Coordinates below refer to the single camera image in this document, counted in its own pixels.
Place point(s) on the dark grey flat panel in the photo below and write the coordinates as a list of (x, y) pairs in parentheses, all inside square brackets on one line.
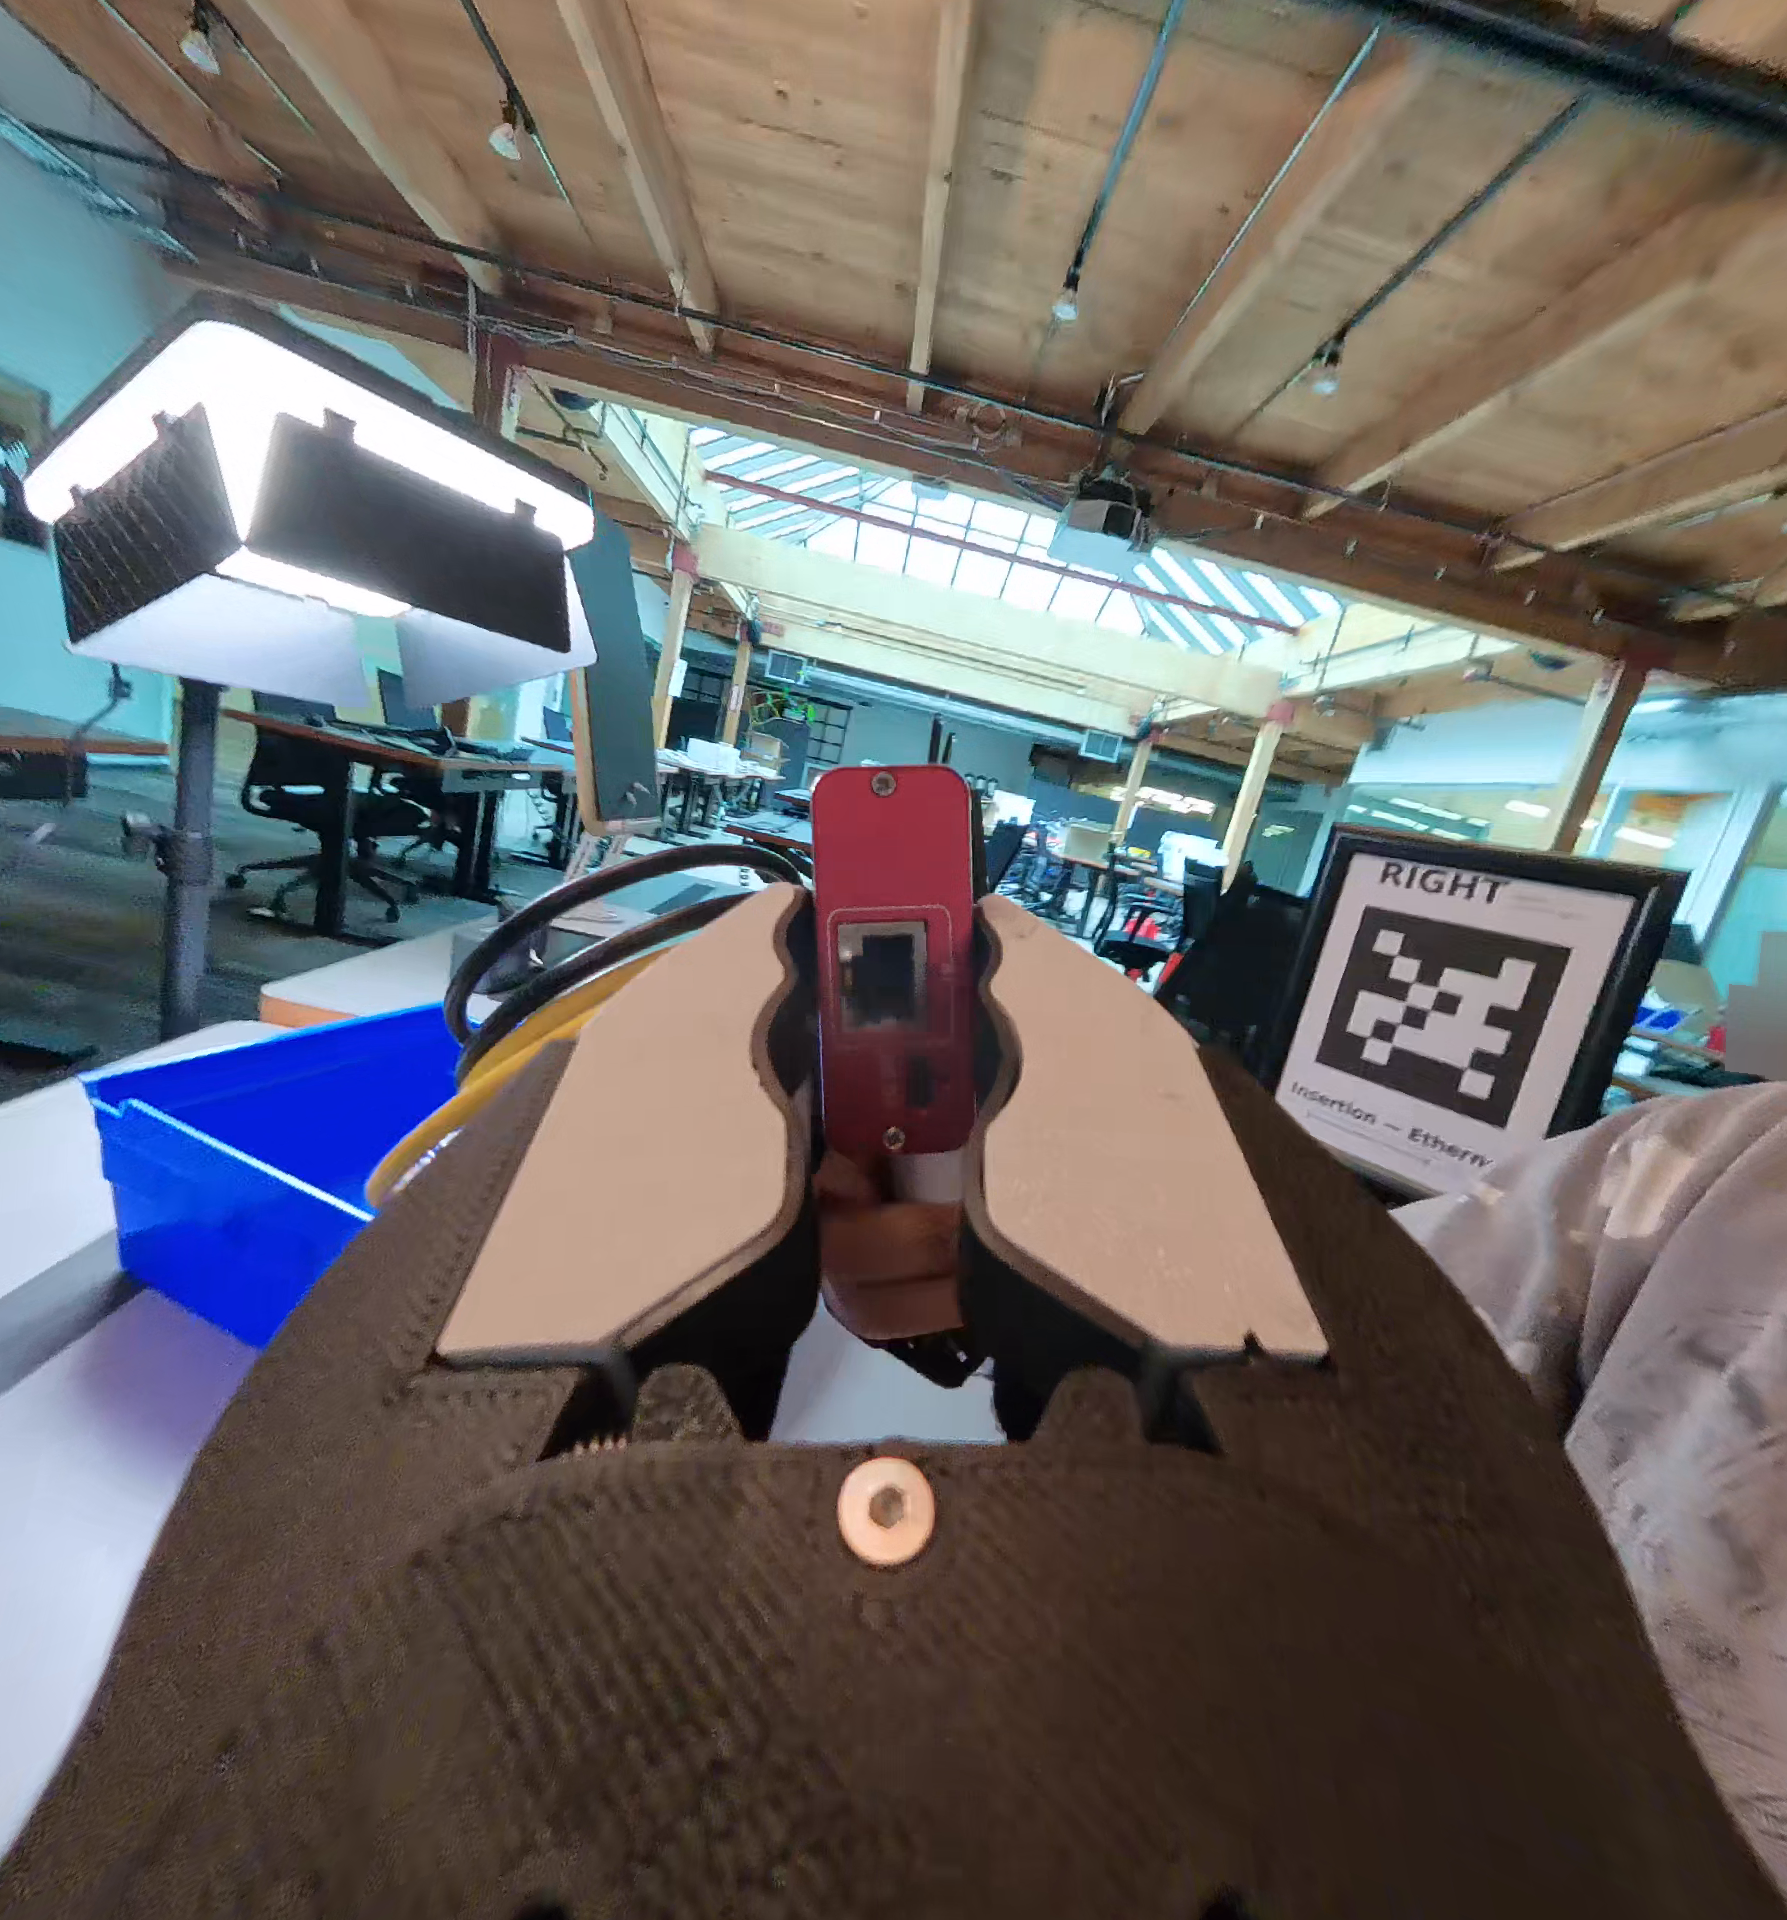
[(615, 675)]

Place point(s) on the black red office chair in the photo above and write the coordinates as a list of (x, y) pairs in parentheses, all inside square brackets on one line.
[(1209, 944)]

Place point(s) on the ceiling projector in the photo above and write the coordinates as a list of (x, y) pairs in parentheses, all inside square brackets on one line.
[(1100, 517)]

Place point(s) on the blue plastic bin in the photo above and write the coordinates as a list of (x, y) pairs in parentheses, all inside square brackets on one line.
[(232, 1155)]

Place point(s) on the grey light stand pole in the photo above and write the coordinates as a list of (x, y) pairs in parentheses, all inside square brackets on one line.
[(192, 871)]

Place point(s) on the person's right hand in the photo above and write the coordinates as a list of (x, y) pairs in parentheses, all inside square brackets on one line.
[(894, 1259)]

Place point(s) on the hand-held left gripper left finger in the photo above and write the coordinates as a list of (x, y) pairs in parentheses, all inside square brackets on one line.
[(638, 1185)]

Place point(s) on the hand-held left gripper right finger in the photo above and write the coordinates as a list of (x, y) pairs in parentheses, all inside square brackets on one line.
[(1132, 1185)]

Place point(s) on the wooden top desk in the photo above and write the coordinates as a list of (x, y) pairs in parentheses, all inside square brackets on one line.
[(412, 742), (22, 742)]

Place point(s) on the black framed marker sign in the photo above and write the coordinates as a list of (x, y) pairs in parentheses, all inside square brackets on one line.
[(1462, 1004)]

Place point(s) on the studio light panel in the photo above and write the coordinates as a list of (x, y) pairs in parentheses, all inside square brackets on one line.
[(384, 540)]

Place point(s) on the red ethernet splitter box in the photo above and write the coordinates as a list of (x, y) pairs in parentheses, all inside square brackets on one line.
[(894, 840)]

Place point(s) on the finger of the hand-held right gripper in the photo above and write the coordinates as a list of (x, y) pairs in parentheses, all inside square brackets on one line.
[(926, 1178)]

